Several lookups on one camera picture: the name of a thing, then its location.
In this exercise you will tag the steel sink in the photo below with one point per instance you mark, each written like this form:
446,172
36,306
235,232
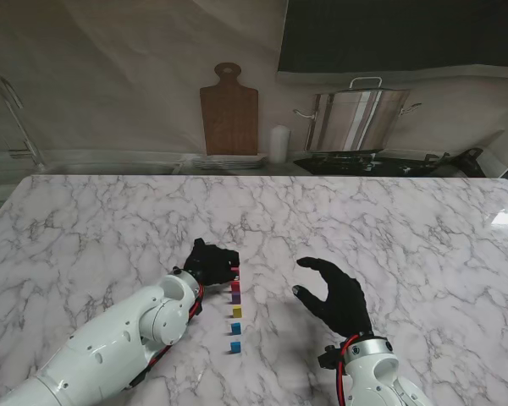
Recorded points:
110,162

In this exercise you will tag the steel stockpot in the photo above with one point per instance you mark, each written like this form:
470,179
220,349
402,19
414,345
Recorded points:
355,120

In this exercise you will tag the stack of white plates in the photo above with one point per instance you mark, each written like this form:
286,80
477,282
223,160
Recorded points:
230,161

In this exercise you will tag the white candle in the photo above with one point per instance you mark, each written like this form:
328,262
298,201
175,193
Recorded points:
279,144

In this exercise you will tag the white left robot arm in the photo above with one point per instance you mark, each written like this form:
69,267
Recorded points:
106,347

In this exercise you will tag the black right wrist camera bracket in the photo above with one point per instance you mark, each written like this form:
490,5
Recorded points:
330,358

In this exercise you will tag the red domino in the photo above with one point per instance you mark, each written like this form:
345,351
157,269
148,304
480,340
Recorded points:
235,287

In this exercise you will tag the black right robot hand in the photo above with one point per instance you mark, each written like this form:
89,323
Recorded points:
343,304

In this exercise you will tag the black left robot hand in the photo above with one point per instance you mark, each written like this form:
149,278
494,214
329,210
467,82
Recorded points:
209,264

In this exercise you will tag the yellow domino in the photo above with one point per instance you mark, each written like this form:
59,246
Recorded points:
237,312

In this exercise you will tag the black gas stove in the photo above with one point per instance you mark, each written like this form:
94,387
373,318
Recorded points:
347,162

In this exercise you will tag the blue domino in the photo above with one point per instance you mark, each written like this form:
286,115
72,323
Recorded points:
235,347
235,328

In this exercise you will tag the purple domino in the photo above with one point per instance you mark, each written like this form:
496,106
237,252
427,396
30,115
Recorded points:
236,298

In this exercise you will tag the black left wrist camera bracket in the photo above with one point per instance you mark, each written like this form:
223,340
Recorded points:
194,312

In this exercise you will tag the dark range hood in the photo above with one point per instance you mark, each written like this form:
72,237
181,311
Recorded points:
406,34

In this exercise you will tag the brown wooden cutting board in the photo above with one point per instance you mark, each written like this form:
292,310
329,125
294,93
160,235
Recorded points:
229,118

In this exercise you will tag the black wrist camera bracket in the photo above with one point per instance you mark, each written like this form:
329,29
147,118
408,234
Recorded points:
194,312
330,358

